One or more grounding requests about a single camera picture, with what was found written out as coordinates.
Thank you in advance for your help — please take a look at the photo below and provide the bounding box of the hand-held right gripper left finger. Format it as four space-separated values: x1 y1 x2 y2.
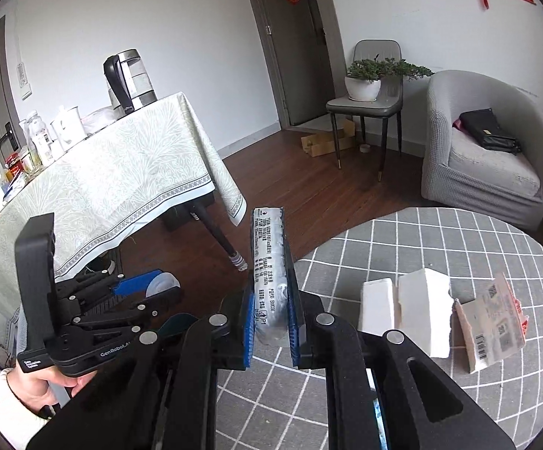
25 288 258 450

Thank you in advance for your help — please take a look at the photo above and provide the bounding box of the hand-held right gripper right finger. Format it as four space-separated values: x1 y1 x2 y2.
282 239 518 450

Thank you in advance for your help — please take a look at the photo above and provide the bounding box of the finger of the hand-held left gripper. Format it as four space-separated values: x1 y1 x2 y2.
55 263 165 311
72 287 183 336

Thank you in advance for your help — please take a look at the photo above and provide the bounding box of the white tape roll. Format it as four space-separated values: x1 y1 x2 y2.
146 272 181 298

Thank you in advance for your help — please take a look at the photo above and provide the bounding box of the silver foil wrapper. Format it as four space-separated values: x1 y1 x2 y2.
251 206 296 348

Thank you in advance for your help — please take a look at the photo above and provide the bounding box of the white torn cardboard box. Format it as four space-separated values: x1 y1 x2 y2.
360 267 453 360

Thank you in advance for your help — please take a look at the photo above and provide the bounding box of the pink carton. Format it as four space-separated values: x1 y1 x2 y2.
454 272 531 375

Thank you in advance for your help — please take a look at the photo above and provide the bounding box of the person's left hand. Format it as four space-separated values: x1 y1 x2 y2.
6 366 99 418

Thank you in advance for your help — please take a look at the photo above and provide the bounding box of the black table leg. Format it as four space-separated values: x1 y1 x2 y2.
195 201 250 273

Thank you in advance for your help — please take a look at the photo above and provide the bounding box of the pale green patterned tablecloth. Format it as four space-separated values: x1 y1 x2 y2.
0 92 249 354

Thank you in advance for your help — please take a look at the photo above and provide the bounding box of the white lidded mug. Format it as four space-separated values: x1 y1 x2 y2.
50 105 85 151

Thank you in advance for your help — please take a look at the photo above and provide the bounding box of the grey checked tablecloth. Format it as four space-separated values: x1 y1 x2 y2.
215 206 543 450

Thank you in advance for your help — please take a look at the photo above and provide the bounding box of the glass electric kettle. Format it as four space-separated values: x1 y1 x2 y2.
103 48 158 113

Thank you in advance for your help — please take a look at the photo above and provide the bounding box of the grey armchair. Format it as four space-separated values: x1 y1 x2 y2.
420 69 543 231

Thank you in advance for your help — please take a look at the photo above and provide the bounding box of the potted plant in white pot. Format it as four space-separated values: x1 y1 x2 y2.
345 57 434 102

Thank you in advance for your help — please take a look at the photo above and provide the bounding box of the black bag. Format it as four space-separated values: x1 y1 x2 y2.
459 109 523 155

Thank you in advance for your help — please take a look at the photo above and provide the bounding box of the grey door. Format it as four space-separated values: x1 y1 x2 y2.
248 0 335 127

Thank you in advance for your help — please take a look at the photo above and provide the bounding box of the grey dining chair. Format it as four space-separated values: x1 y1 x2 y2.
326 39 404 182

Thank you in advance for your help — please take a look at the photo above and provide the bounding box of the white wall panel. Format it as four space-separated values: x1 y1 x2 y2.
16 62 33 101

